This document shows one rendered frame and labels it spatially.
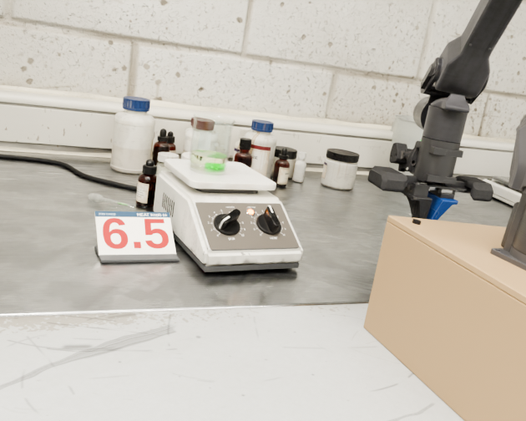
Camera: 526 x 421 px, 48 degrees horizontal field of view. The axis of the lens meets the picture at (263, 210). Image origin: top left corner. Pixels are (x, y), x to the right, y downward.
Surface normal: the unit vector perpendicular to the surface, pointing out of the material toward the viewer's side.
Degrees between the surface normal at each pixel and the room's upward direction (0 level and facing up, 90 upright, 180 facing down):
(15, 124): 90
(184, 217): 90
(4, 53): 90
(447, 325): 90
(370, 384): 0
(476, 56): 121
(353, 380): 0
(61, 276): 0
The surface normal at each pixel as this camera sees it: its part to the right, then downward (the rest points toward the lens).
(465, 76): -0.15, 0.72
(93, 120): 0.37, 0.31
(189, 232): -0.88, 0.00
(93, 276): 0.15, -0.95
